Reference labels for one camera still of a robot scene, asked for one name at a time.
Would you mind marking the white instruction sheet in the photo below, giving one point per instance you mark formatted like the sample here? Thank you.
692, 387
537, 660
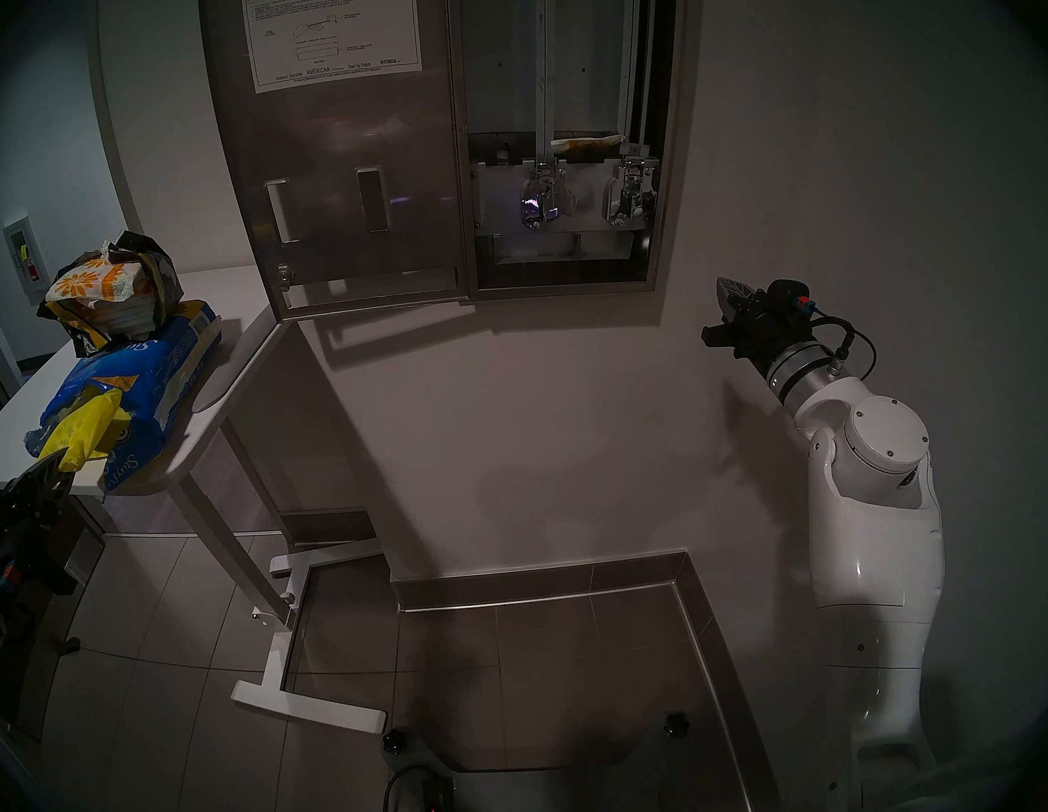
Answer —
333, 32

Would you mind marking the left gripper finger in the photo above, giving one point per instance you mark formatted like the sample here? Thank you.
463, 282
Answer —
26, 509
41, 466

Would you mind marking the dark robot base platform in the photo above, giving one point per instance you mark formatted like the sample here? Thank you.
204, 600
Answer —
548, 797

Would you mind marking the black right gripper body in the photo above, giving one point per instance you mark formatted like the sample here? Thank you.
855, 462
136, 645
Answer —
776, 328

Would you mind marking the silver door lock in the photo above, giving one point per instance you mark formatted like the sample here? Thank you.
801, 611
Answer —
283, 276

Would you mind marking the yellow plastic pad pack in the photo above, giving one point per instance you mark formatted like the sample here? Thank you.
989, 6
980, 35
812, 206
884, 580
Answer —
83, 428

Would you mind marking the white table top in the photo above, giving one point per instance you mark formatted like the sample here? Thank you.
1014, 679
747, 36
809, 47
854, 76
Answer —
235, 303

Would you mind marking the white table base frame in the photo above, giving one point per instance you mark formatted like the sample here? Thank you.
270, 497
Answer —
222, 534

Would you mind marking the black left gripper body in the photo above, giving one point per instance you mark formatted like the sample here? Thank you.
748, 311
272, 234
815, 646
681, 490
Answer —
20, 555

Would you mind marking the black floor door stop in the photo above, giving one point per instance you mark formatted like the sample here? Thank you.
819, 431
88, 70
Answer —
66, 647

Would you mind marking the black power box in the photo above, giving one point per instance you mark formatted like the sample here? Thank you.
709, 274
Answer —
438, 802

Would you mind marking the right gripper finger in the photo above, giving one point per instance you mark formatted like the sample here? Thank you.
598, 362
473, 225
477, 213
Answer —
745, 297
728, 305

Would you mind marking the black base knob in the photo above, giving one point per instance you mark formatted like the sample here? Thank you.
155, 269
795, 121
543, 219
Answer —
399, 741
676, 724

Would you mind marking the white orange wrapped pad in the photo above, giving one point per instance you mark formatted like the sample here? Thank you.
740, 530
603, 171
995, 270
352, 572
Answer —
587, 142

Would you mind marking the orange flower pad package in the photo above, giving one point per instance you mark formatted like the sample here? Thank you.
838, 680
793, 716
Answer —
110, 289

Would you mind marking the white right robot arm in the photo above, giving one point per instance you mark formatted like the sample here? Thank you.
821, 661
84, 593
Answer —
869, 548

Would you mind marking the chrome dispensing lever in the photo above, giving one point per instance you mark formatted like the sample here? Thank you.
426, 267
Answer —
630, 192
545, 196

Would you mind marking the wall fire extinguisher cabinet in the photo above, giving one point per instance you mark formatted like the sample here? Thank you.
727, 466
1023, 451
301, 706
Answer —
27, 259

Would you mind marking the blue pad package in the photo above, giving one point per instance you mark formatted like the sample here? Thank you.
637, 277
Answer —
159, 370

